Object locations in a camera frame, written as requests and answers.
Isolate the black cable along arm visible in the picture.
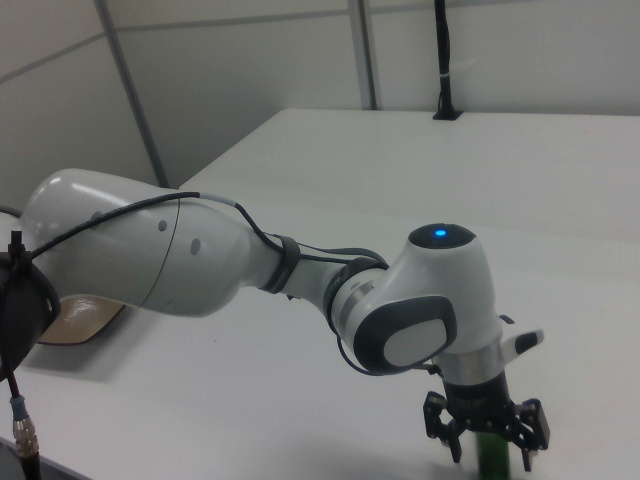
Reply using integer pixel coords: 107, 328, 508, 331
28, 191, 389, 275

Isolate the black round mount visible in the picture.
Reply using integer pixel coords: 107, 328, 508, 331
0, 228, 62, 372

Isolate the green cucumber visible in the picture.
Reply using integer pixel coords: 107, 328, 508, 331
472, 430, 512, 480

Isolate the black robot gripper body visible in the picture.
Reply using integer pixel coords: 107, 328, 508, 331
443, 370, 513, 433

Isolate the black cable with metal connector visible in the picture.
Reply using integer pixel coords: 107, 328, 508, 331
0, 344, 44, 480

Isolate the square brown ceramic plate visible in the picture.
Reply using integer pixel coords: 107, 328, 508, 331
36, 294, 129, 347

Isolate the black camera pole stand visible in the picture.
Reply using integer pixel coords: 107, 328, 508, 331
431, 0, 465, 123

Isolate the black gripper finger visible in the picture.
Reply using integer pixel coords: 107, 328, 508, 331
504, 397, 552, 474
422, 391, 467, 464

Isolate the grey metal partition post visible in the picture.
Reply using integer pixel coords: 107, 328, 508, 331
92, 0, 170, 187
347, 0, 379, 111

